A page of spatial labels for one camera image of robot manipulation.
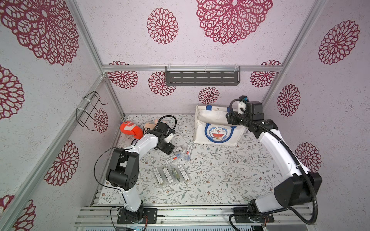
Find clear compass case gold label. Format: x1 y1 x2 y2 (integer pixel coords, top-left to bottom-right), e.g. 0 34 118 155
172 146 184 153

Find clear case blue parts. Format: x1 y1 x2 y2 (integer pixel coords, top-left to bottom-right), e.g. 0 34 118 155
184 144 193 161
165 154 183 164

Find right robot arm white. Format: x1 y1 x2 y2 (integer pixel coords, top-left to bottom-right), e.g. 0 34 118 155
226 111 322 217

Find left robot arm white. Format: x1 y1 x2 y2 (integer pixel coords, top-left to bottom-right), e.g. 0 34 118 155
106 121 175 220

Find white Doraemon canvas bag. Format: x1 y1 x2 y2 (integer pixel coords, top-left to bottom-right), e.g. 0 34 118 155
193 105 246 146

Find clear pen case green label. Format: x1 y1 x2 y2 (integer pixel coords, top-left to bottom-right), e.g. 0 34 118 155
170 166 182 182

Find pink boy plush doll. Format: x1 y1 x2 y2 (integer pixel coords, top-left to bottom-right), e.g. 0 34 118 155
143 119 159 134

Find red plush toy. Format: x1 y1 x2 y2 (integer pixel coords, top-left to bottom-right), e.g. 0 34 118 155
119 121 144 139

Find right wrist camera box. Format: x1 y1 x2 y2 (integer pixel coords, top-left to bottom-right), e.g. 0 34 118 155
246 102 264 121

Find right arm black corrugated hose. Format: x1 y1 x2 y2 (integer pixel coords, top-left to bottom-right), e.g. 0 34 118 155
228 98 319 231

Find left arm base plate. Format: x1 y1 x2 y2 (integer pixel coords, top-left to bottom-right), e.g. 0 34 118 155
117 208 158 224

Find grey slotted wall shelf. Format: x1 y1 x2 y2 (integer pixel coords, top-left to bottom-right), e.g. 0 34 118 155
165 66 241 87

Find black wire wall rack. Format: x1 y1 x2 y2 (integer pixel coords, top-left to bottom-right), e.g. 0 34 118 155
75 91 109 134

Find aluminium front rail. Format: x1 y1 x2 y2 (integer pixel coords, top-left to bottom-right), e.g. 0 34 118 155
73 205 318 231

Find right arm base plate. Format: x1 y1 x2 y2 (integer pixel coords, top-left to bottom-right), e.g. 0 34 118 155
233 207 275 223

